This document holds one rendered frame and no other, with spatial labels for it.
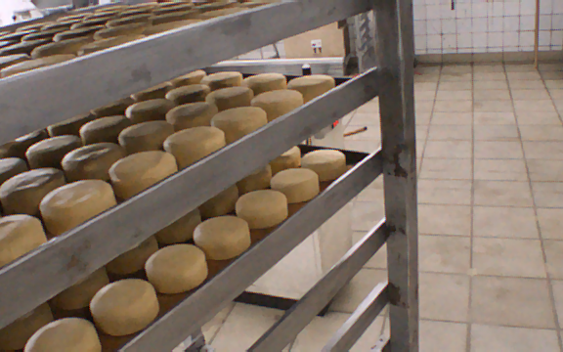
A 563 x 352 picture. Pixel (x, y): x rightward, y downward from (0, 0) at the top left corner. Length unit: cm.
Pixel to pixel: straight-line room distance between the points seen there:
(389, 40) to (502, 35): 512
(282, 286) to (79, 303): 158
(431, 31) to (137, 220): 539
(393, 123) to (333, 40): 478
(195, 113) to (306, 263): 143
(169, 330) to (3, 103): 19
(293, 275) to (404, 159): 139
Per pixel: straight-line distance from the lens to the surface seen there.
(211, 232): 48
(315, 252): 186
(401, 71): 56
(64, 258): 32
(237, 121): 46
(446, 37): 566
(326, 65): 190
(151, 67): 34
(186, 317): 40
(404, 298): 69
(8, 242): 34
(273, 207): 50
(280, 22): 43
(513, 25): 566
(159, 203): 35
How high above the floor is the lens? 129
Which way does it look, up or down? 23 degrees down
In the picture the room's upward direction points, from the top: 8 degrees counter-clockwise
